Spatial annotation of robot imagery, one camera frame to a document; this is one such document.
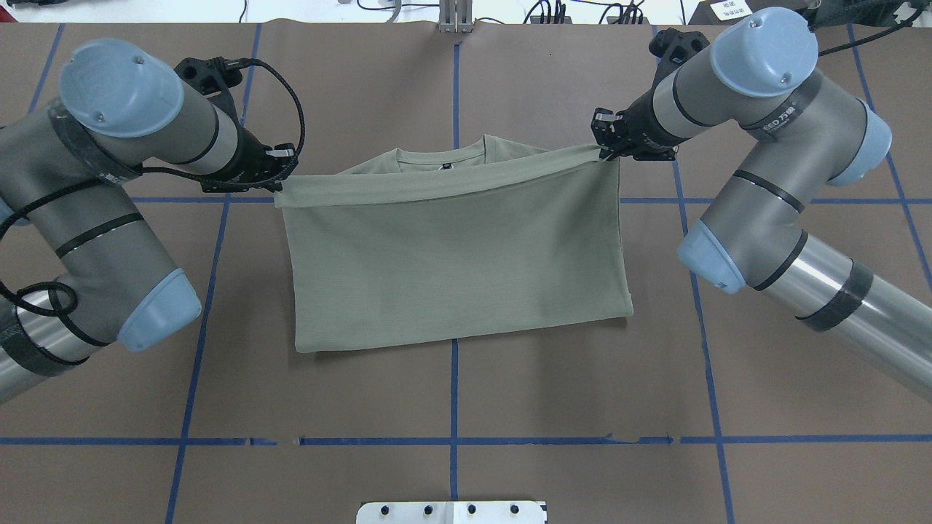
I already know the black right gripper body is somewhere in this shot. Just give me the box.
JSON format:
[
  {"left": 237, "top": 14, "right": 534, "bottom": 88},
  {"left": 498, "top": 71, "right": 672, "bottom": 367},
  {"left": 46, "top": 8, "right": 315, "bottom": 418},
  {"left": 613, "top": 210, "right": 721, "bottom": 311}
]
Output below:
[{"left": 615, "top": 28, "right": 710, "bottom": 162}]

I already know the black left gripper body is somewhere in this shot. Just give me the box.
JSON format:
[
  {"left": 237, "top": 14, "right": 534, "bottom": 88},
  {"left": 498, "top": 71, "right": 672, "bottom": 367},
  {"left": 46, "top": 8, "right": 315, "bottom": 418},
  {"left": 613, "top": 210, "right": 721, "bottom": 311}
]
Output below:
[{"left": 174, "top": 57, "right": 301, "bottom": 194}]

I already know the olive green long-sleeve shirt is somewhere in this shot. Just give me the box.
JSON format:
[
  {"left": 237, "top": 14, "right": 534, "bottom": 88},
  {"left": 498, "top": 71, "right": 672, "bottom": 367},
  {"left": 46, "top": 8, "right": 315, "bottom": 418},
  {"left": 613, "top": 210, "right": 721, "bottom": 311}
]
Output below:
[{"left": 275, "top": 135, "right": 633, "bottom": 354}]

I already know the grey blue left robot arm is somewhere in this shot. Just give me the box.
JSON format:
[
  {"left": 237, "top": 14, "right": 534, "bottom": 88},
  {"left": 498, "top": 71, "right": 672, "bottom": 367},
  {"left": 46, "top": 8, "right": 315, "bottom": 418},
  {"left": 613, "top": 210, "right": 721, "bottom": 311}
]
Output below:
[{"left": 1, "top": 39, "right": 303, "bottom": 402}]

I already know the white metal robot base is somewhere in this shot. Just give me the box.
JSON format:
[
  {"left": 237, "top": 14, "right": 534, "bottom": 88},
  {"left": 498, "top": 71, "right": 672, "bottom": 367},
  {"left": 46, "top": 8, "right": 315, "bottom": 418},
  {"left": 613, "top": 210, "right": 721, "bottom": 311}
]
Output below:
[{"left": 355, "top": 500, "right": 548, "bottom": 523}]

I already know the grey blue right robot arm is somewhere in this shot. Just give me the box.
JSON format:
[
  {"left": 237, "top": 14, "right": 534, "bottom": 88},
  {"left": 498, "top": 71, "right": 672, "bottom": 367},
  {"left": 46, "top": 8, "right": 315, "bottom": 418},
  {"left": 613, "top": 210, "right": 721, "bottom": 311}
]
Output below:
[{"left": 591, "top": 7, "right": 931, "bottom": 400}]

